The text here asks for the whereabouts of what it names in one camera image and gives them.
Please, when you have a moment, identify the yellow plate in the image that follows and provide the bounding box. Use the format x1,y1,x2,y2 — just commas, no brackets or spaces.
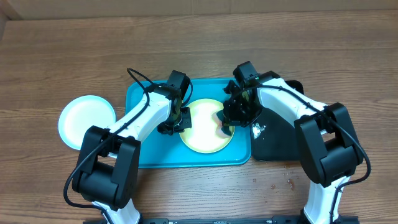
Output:
180,98,235,154

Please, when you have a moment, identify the sponge with green pad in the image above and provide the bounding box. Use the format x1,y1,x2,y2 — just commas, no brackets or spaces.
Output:
213,111,233,139

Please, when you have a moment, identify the light blue plate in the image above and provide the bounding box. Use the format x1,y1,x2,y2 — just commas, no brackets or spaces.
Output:
58,95,116,151

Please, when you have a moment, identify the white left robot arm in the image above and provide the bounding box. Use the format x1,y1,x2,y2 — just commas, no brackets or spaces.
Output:
63,83,191,223

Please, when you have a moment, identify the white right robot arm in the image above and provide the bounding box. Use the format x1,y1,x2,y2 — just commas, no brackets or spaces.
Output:
216,78,371,223

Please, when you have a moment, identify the teal plastic tray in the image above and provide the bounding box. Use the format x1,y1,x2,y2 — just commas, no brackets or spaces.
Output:
139,78,251,169

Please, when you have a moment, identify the black tray with water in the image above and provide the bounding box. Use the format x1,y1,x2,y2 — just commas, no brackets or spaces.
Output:
245,90,304,161

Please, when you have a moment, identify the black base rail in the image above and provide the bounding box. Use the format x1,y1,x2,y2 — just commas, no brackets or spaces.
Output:
139,215,304,224

